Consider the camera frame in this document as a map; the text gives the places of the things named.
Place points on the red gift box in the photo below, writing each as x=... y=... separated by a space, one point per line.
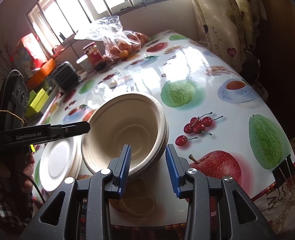
x=31 y=45

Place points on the small grey heater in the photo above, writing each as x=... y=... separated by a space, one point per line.
x=66 y=78

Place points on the plastic bag of oranges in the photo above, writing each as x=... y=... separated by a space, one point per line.
x=122 y=45

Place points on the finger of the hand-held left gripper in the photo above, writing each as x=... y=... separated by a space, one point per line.
x=72 y=128

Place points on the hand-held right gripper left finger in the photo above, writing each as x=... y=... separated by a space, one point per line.
x=126 y=165

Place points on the black binder clip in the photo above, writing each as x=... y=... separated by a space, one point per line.
x=283 y=171

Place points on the white paper cup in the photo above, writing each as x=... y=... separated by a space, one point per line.
x=83 y=63

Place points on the orange box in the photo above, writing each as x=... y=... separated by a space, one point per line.
x=41 y=72

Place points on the red lidded glass jar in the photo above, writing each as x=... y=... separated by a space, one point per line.
x=93 y=55

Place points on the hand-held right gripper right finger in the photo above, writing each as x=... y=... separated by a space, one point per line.
x=171 y=170

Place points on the person's left forearm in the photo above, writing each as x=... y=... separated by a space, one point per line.
x=0 y=205

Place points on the silver case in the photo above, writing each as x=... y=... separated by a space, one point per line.
x=50 y=100

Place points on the green box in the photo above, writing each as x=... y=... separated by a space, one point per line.
x=32 y=97
x=38 y=101

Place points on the barred window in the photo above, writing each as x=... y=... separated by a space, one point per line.
x=70 y=5

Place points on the floral gift bag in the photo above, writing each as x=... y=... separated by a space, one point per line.
x=22 y=60

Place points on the person's left hand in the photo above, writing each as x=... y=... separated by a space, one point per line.
x=27 y=180

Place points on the fruit printed tablecloth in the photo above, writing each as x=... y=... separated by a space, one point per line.
x=212 y=92

